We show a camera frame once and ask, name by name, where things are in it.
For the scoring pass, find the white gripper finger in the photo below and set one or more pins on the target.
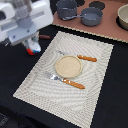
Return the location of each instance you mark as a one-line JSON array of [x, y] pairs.
[[27, 44], [36, 44]]

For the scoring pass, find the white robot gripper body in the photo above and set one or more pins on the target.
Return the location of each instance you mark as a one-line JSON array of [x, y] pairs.
[[20, 20]]

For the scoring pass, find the red toy tomato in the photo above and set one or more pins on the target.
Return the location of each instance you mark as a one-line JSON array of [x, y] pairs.
[[32, 52]]

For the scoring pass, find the brown toy sausage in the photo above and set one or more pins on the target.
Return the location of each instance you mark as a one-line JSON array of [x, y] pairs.
[[44, 37]]

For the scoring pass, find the grey frying pan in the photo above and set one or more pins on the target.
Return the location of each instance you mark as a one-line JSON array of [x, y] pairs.
[[97, 16]]

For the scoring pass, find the beige round plate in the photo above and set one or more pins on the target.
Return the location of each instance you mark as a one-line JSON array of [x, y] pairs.
[[68, 66]]

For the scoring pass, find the grey cooking pot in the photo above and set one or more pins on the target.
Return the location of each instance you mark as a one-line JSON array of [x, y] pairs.
[[66, 8]]

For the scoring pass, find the pink stove board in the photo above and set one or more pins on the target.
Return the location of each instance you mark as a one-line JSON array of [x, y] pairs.
[[108, 27]]

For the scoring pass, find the beige woven placemat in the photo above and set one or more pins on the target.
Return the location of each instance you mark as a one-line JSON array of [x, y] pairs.
[[74, 105]]

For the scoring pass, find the cream bowl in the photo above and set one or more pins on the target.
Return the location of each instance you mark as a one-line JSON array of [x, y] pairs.
[[123, 16]]

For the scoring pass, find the orange handled knife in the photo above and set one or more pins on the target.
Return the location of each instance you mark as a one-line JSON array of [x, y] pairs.
[[79, 56]]

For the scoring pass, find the orange handled fork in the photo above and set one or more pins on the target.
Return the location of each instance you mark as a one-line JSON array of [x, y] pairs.
[[69, 82]]

